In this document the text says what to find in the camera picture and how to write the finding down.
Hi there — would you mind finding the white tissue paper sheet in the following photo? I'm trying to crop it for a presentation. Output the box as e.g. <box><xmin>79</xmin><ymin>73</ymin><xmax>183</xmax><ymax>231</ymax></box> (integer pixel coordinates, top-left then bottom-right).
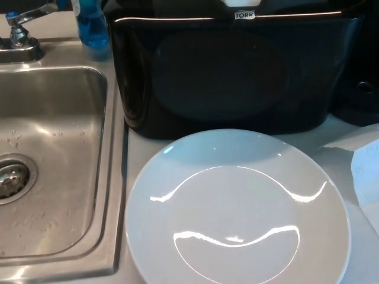
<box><xmin>221</xmin><ymin>0</ymin><xmax>261</xmax><ymax>7</ymax></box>
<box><xmin>351</xmin><ymin>123</ymin><xmax>379</xmax><ymax>208</ymax></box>

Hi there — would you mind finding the black Tork tissue dispenser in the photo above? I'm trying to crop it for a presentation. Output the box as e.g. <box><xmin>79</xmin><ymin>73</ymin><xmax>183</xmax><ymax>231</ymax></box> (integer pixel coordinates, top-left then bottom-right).
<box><xmin>108</xmin><ymin>0</ymin><xmax>368</xmax><ymax>140</ymax></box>

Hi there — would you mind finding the white ceramic plate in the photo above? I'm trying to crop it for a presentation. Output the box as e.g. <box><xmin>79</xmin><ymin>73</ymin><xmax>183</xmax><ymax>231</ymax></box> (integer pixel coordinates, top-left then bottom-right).
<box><xmin>124</xmin><ymin>131</ymin><xmax>352</xmax><ymax>284</ymax></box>

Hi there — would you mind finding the stainless steel sink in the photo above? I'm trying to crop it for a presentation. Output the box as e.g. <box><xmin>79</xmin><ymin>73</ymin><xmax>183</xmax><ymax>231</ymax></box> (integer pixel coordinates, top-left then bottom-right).
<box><xmin>0</xmin><ymin>38</ymin><xmax>130</xmax><ymax>276</ymax></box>

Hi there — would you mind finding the blue dish soap bottle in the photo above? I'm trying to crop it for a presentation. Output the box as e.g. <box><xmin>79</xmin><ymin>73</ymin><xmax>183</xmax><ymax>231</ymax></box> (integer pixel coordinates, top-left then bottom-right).
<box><xmin>72</xmin><ymin>0</ymin><xmax>111</xmax><ymax>62</ymax></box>

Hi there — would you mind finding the metal sink drain strainer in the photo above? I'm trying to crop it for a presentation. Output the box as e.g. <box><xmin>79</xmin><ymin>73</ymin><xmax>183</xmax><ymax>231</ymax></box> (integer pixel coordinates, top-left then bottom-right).
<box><xmin>0</xmin><ymin>153</ymin><xmax>38</xmax><ymax>205</ymax></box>

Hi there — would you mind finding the black countertop appliance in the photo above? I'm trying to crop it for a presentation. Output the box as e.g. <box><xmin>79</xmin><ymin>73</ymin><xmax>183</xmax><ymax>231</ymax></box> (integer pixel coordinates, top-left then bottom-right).
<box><xmin>328</xmin><ymin>0</ymin><xmax>379</xmax><ymax>128</ymax></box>

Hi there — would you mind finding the chrome faucet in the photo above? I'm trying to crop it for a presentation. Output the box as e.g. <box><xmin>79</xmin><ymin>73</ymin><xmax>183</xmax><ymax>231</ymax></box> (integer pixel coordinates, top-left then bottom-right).
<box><xmin>0</xmin><ymin>1</ymin><xmax>59</xmax><ymax>63</ymax></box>

